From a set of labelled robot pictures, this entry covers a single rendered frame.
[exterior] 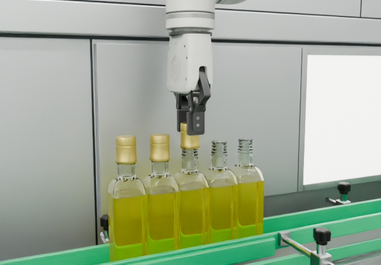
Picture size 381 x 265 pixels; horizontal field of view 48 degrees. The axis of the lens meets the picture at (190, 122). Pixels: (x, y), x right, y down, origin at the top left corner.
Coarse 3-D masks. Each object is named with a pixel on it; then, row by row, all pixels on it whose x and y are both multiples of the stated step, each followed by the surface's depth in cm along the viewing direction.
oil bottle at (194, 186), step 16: (176, 176) 76; (192, 176) 74; (192, 192) 74; (208, 192) 75; (192, 208) 74; (208, 208) 76; (192, 224) 75; (208, 224) 76; (192, 240) 75; (208, 240) 77
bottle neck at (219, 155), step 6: (216, 144) 77; (222, 144) 77; (216, 150) 77; (222, 150) 77; (216, 156) 77; (222, 156) 77; (216, 162) 77; (222, 162) 77; (216, 168) 77; (222, 168) 77
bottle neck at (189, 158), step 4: (184, 152) 75; (188, 152) 75; (192, 152) 75; (196, 152) 75; (184, 156) 75; (188, 156) 75; (192, 156) 75; (196, 156) 75; (184, 160) 75; (188, 160) 75; (192, 160) 75; (196, 160) 75; (184, 164) 75; (188, 164) 75; (192, 164) 75; (196, 164) 76; (184, 168) 75; (188, 168) 75; (192, 168) 75; (196, 168) 76
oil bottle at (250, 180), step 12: (240, 168) 80; (252, 168) 80; (240, 180) 78; (252, 180) 79; (240, 192) 78; (252, 192) 79; (240, 204) 79; (252, 204) 80; (240, 216) 79; (252, 216) 80; (240, 228) 79; (252, 228) 80
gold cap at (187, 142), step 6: (180, 126) 75; (186, 126) 74; (180, 132) 75; (186, 132) 74; (180, 138) 75; (186, 138) 74; (192, 138) 74; (198, 138) 75; (180, 144) 75; (186, 144) 74; (192, 144) 74; (198, 144) 75
